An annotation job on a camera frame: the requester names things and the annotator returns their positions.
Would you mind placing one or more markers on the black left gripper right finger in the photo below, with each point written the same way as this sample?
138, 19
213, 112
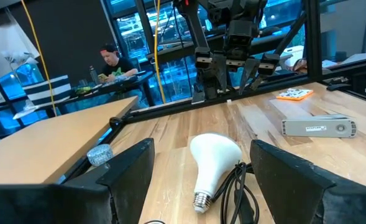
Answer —
300, 196

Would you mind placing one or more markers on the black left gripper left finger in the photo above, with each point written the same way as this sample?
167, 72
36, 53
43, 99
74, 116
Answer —
77, 205

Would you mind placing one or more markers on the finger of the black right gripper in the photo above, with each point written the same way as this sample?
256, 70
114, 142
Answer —
249, 70
221, 71

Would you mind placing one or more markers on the white floodlight bulb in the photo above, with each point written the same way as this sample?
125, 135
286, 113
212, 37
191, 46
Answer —
215, 158

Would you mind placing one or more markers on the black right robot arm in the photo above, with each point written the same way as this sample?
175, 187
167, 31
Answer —
195, 18

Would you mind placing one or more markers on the large tan wooden desk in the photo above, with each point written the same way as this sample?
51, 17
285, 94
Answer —
46, 146

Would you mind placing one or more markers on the grey metal stapler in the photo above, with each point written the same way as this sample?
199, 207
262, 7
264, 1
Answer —
316, 127

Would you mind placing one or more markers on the black background table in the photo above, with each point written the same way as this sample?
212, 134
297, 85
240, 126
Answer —
130, 81

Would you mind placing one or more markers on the person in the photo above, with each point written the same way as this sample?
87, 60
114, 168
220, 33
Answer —
120, 67

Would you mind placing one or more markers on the black and white striped bag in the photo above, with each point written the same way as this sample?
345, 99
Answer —
46, 90

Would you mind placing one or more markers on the dark water bottle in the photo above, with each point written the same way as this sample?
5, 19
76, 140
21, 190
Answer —
94, 76

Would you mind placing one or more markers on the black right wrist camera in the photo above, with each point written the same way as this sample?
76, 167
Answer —
240, 32

